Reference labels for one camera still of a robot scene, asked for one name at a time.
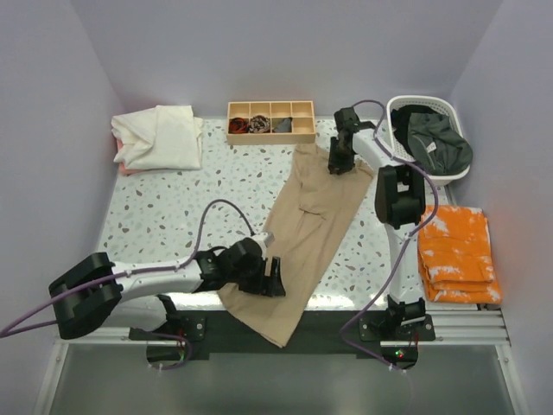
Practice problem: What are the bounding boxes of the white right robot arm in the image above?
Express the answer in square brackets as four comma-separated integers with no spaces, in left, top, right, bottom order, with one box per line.
[328,106,426,310]

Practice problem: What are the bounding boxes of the aluminium frame rail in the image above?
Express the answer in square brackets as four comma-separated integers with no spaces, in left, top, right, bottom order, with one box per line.
[34,295,527,414]

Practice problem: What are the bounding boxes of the black garment in basket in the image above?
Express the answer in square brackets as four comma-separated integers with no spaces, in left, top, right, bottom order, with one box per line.
[391,105,437,150]

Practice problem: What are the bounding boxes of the wooden compartment organizer box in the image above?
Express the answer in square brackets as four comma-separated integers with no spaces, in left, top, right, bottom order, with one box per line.
[226,100,316,145]

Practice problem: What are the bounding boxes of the dark green t-shirt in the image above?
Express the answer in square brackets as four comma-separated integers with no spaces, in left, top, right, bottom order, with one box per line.
[407,113,473,176]

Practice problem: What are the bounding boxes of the orange tie-dye folded t-shirt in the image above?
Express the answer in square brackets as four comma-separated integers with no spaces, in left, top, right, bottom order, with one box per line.
[418,205,503,304]

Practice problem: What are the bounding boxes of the orange black rolled sock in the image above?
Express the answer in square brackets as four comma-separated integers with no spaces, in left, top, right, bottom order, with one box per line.
[228,117,249,134]

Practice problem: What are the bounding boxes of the white plastic laundry basket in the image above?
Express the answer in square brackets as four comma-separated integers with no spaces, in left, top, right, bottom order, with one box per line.
[386,95,474,186]

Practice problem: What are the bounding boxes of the grey rolled sock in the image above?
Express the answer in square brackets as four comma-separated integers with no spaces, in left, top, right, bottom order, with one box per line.
[271,117,293,134]

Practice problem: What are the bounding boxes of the pink folded t-shirt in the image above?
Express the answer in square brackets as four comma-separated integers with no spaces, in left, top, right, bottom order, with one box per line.
[115,139,142,176]

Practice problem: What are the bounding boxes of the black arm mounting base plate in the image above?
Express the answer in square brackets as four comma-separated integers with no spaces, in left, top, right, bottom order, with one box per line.
[129,310,436,367]

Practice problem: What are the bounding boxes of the cream folded t-shirt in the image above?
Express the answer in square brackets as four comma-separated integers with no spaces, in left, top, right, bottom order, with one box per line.
[111,105,204,170]

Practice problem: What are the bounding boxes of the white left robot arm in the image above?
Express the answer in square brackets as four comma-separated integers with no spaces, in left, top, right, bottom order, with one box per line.
[48,233,286,340]

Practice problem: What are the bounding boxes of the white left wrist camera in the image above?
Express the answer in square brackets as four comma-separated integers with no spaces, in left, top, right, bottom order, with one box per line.
[252,232,275,251]

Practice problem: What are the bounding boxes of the brown patterned rolled sock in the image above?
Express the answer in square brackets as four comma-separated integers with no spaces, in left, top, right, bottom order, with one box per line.
[249,114,270,134]

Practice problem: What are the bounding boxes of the beige t-shirt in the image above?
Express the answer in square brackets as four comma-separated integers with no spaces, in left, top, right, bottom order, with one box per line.
[218,144,374,348]

